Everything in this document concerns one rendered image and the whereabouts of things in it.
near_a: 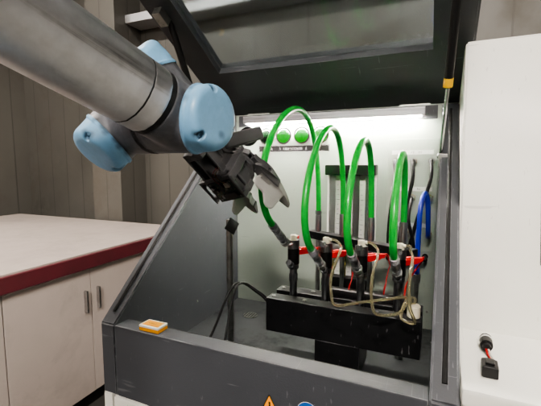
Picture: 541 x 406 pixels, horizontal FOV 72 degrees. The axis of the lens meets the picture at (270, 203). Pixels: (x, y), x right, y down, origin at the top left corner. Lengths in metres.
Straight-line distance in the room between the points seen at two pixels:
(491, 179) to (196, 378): 0.69
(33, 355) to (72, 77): 1.78
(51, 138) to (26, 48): 3.90
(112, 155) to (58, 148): 3.67
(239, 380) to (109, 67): 0.57
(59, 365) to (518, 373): 1.90
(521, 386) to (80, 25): 0.69
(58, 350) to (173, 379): 1.34
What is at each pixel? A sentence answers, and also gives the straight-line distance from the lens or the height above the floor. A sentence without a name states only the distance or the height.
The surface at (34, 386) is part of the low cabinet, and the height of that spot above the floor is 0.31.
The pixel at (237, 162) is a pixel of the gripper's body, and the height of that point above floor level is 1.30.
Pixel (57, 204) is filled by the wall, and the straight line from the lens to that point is 4.23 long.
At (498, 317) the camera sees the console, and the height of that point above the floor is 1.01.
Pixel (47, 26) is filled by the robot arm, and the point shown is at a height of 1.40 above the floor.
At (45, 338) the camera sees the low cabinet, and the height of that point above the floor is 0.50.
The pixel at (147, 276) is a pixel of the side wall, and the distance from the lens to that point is 0.95.
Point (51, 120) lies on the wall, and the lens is 4.24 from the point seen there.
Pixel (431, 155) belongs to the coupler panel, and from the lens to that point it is 1.10.
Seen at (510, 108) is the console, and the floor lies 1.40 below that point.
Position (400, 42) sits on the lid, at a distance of 1.00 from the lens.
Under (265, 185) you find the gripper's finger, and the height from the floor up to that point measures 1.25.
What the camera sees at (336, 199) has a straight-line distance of 1.13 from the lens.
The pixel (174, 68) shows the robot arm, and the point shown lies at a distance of 0.59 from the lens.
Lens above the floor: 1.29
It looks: 6 degrees down
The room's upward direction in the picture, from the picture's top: straight up
